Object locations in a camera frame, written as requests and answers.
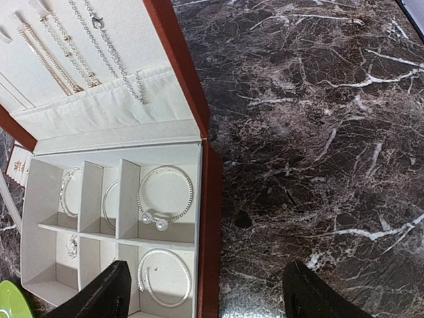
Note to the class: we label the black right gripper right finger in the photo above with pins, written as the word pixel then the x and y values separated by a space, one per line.
pixel 307 295

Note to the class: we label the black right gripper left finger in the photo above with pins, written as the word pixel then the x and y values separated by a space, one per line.
pixel 108 295

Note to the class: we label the brown jewelry box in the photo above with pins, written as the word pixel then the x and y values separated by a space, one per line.
pixel 102 92

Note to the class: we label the jewelry tray brown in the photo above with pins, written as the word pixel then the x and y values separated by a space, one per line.
pixel 19 165

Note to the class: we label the silver open bangle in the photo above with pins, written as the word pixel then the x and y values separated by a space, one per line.
pixel 165 277

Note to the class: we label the green plate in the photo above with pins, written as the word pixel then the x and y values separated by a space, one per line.
pixel 13 303

